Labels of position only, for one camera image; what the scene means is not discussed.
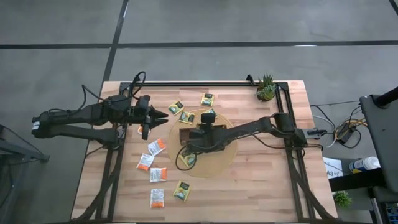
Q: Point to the grey metal stand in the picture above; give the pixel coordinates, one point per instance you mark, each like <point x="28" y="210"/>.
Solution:
<point x="25" y="152"/>

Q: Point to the dark grey desk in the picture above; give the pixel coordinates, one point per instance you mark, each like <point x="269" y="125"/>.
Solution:
<point x="384" y="140"/>

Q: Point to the black desk pole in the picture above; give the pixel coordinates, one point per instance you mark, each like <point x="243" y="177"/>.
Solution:
<point x="385" y="97"/>

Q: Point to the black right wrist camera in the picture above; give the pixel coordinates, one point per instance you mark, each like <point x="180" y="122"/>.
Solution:
<point x="207" y="118"/>

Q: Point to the black power adapter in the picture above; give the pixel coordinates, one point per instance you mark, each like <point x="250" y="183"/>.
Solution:
<point x="345" y="134"/>

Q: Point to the round woven placemat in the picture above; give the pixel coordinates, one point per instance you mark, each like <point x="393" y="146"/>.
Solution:
<point x="217" y="165"/>

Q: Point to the small green artificial plant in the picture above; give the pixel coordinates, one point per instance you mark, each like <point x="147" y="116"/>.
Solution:
<point x="342" y="199"/>

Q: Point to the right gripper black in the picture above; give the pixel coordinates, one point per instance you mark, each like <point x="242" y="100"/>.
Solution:
<point x="203" y="140"/>

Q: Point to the wooden three-compartment tea box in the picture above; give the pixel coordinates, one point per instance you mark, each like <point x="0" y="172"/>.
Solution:
<point x="184" y="137"/>

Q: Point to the white wipes canister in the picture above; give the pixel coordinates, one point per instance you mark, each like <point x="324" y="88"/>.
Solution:
<point x="363" y="165"/>

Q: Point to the white paper sheet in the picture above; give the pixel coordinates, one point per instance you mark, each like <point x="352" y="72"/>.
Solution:
<point x="332" y="168"/>

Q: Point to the potted succulent plant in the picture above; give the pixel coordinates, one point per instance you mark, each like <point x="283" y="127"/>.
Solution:
<point x="266" y="91"/>

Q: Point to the colourful keyboard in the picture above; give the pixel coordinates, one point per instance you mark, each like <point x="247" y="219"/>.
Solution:
<point x="391" y="213"/>

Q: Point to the black frame hook bracket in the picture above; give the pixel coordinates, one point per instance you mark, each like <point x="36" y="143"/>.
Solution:
<point x="136" y="79"/>
<point x="249" y="79"/>

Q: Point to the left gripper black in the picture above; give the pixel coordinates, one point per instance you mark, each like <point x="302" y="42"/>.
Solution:
<point x="138" y="113"/>

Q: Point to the black shelf bar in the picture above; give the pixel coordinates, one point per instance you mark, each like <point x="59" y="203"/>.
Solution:
<point x="354" y="180"/>

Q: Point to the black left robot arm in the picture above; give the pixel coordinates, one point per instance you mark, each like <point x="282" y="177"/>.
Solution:
<point x="74" y="115"/>

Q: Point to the black table clamp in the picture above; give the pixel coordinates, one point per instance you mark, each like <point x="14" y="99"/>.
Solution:
<point x="315" y="133"/>

